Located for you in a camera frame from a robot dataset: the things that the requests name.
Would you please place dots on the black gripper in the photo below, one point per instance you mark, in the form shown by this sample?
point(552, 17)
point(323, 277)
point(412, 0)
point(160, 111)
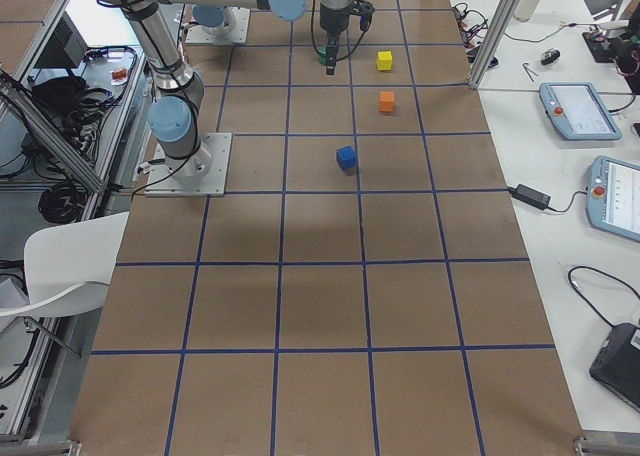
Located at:
point(330, 22)

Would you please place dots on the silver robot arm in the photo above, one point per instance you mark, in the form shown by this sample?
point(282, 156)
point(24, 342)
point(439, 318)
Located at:
point(173, 118)
point(335, 1)

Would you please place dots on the green wooden block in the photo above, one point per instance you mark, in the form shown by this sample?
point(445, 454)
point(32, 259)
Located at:
point(322, 55)

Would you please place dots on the yellow wooden block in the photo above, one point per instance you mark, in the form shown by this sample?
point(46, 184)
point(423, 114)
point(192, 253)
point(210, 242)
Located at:
point(384, 61)

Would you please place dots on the orange wooden block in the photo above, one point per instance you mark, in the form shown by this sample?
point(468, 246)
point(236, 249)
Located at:
point(386, 102)

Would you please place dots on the blue wooden block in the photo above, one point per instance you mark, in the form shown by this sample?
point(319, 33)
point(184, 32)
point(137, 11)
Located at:
point(346, 158)

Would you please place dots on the black computer mouse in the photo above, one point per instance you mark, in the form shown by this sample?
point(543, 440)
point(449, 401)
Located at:
point(549, 57)

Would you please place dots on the black power adapter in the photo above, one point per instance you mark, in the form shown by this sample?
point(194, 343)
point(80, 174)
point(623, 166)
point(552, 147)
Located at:
point(530, 196)

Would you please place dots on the far blue teach pendant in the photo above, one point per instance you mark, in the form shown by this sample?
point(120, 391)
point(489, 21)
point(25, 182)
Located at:
point(577, 112)

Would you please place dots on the blue teach pendant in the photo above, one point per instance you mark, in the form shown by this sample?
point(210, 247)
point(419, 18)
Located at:
point(577, 112)
point(612, 203)

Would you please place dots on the near blue teach pendant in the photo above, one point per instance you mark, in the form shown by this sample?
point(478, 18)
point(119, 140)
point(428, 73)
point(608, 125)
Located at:
point(612, 203)

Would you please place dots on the white chair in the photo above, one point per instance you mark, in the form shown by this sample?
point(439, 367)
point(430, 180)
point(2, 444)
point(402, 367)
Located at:
point(69, 268)

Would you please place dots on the black tablet device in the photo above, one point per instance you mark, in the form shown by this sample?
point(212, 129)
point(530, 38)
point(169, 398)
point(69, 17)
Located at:
point(616, 365)

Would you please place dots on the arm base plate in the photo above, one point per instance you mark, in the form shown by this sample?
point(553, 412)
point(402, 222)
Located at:
point(204, 173)
point(218, 26)

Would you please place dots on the aluminium frame post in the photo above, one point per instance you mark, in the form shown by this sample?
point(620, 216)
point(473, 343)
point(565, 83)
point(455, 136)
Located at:
point(506, 9)

